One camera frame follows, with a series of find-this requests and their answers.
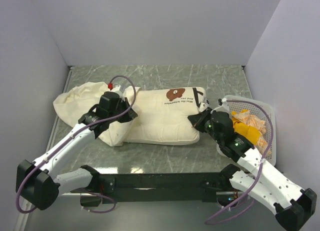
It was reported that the cream pillow with bear print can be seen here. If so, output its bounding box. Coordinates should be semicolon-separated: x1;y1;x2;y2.
124;86;209;145

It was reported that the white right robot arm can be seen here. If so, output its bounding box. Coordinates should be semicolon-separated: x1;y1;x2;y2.
188;108;317;231

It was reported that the orange patterned cloth in basket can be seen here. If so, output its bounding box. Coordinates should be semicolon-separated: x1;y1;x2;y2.
237;109;268;154

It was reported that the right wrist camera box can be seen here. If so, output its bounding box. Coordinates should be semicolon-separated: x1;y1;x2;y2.
215;97;230;114

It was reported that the aluminium frame rail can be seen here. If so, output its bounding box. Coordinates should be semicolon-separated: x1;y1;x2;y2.
14;65;75;231

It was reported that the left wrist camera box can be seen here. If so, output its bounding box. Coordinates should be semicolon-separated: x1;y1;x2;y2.
107;83;125;96

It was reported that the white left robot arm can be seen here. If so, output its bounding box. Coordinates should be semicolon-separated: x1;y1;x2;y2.
15;91;138;214

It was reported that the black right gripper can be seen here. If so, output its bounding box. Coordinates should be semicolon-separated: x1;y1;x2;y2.
188;106;223;144

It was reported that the yellow cloth in basket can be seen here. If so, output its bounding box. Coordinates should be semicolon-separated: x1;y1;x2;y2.
231;109;261;145

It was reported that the cream satin pillowcase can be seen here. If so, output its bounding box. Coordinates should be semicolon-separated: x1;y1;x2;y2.
52;81;142;147

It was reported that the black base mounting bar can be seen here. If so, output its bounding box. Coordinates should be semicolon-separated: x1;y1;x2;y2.
69;173;251;207

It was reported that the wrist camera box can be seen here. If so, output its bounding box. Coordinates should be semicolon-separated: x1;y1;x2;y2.
107;83;125;96
215;97;230;114

